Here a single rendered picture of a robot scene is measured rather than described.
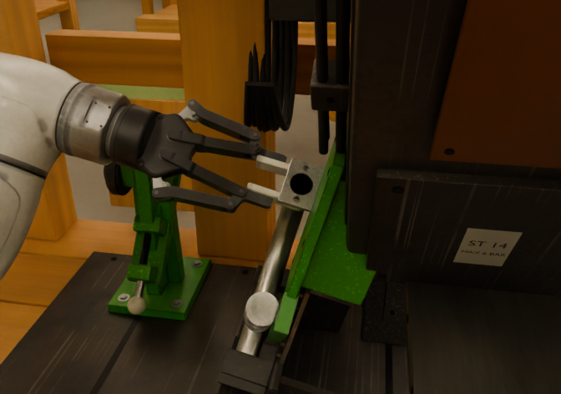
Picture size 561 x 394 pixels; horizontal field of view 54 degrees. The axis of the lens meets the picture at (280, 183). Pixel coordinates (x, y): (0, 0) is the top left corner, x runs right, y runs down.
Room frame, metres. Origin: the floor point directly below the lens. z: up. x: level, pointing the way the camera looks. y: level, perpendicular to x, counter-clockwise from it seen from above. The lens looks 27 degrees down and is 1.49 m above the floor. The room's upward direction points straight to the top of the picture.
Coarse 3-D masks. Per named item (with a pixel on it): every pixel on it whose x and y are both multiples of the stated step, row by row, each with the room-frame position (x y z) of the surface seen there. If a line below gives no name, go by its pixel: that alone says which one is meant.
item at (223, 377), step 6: (222, 372) 0.49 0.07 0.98; (222, 378) 0.48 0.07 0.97; (228, 378) 0.48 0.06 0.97; (234, 378) 0.49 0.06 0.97; (228, 384) 0.48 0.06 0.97; (234, 384) 0.48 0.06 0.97; (240, 384) 0.48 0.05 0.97; (246, 384) 0.48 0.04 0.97; (252, 384) 0.48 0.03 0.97; (258, 384) 0.48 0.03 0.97; (246, 390) 0.48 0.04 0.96; (252, 390) 0.48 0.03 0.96; (258, 390) 0.48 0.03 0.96; (264, 390) 0.48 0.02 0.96
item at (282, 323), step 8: (280, 304) 0.47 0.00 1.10; (288, 304) 0.47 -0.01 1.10; (296, 304) 0.47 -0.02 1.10; (280, 312) 0.46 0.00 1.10; (288, 312) 0.46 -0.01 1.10; (280, 320) 0.45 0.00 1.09; (288, 320) 0.45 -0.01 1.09; (272, 328) 0.46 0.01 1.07; (280, 328) 0.45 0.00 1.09; (288, 328) 0.45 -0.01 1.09; (272, 336) 0.48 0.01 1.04; (280, 336) 0.47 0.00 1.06
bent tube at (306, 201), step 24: (288, 168) 0.57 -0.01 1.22; (312, 168) 0.57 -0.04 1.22; (288, 192) 0.55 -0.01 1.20; (312, 192) 0.55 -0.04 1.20; (288, 216) 0.62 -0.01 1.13; (288, 240) 0.62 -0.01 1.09; (264, 264) 0.61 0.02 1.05; (264, 288) 0.58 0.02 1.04; (240, 336) 0.54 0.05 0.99; (264, 336) 0.54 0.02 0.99
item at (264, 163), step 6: (258, 156) 0.59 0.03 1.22; (264, 156) 0.59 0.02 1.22; (258, 162) 0.59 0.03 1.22; (264, 162) 0.59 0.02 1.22; (270, 162) 0.59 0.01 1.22; (276, 162) 0.59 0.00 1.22; (282, 162) 0.59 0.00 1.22; (264, 168) 0.60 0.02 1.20; (270, 168) 0.59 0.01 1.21; (276, 168) 0.59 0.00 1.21; (282, 168) 0.58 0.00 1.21; (282, 174) 0.60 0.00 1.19
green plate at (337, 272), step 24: (336, 168) 0.46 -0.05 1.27; (336, 192) 0.48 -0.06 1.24; (312, 216) 0.49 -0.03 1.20; (336, 216) 0.48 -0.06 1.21; (312, 240) 0.47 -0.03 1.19; (336, 240) 0.48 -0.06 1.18; (312, 264) 0.48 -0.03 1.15; (336, 264) 0.48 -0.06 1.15; (360, 264) 0.47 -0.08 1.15; (288, 288) 0.48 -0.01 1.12; (312, 288) 0.48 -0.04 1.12; (336, 288) 0.48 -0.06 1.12; (360, 288) 0.47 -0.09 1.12
